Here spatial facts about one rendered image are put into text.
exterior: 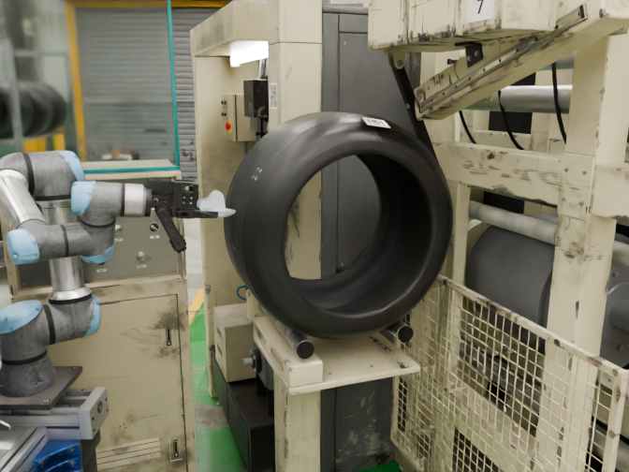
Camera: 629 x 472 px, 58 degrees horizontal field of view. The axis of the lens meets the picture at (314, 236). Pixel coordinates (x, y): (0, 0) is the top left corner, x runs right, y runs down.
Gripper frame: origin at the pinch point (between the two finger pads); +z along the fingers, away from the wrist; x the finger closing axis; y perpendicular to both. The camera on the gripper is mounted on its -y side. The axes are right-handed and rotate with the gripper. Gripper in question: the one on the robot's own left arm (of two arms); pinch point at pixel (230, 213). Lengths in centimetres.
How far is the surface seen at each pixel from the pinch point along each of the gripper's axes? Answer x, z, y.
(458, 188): 21, 78, 8
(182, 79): 950, 107, 82
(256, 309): 24.1, 15.7, -32.6
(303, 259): 26.5, 29.9, -17.6
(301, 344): -10.2, 18.0, -29.7
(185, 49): 951, 109, 134
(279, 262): -12.0, 9.6, -8.7
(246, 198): -6.2, 2.1, 5.0
